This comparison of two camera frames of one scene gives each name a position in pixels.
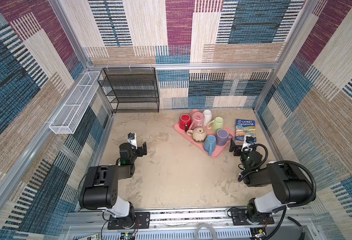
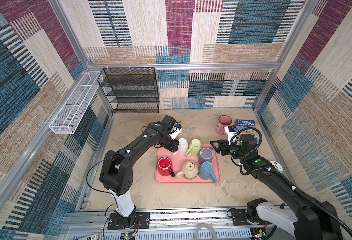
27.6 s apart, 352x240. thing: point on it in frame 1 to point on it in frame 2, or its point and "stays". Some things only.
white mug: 207,116 to 183,147
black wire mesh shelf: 130,90 stays
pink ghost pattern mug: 197,120 to 224,120
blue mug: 209,144 to 205,171
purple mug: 222,136 to 206,154
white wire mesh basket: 68,118 stays
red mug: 185,121 to 164,164
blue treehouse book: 244,128 stays
